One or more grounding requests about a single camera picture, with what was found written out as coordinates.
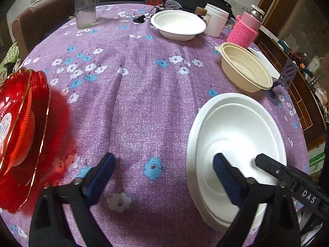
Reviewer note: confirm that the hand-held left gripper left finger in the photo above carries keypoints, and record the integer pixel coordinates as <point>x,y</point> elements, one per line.
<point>102,175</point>

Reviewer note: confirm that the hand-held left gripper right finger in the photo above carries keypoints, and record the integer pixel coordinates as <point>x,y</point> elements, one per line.
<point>226,177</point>

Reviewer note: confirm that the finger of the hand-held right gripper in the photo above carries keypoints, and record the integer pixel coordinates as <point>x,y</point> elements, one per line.
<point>272,168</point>

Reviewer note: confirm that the large white paper bowl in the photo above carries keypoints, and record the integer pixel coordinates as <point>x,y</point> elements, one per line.
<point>198,139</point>

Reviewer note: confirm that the red plate with gold rim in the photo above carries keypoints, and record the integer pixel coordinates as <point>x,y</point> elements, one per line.
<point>42,123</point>

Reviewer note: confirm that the red bowl with gold rim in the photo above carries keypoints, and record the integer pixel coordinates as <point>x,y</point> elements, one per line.
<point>15,123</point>

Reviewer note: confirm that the beige plastic bowl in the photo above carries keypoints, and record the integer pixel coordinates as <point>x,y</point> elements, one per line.
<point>246,69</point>

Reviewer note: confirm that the wooden side cabinet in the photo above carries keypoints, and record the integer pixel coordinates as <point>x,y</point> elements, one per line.
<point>305,100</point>

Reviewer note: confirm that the purple floral tablecloth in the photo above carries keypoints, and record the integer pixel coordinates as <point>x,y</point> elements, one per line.
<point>144,87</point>

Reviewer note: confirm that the grey phone stand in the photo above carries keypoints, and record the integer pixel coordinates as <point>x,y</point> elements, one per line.
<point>287,72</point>

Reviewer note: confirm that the white flat box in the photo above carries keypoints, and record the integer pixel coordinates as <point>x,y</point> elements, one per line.
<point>267,61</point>

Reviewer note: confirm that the bottle with pink knit sleeve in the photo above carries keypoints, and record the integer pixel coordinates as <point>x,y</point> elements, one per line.
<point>243,32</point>

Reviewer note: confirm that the green patterned blanket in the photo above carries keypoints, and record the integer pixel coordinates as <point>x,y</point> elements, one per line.
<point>10,55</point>

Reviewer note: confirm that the white plastic cup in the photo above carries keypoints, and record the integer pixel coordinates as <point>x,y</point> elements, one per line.
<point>215,20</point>

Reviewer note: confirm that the brown fabric sofa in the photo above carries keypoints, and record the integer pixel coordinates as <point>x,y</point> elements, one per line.
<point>38,23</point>

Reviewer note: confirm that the clear water bottle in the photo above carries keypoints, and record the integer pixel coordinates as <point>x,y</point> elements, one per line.
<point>86,7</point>

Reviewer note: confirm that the dark jar with brown lid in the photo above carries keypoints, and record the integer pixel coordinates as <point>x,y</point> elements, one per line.
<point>201,10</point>

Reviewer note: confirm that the red plastic bag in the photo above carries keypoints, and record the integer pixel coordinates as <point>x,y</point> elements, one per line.
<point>154,0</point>

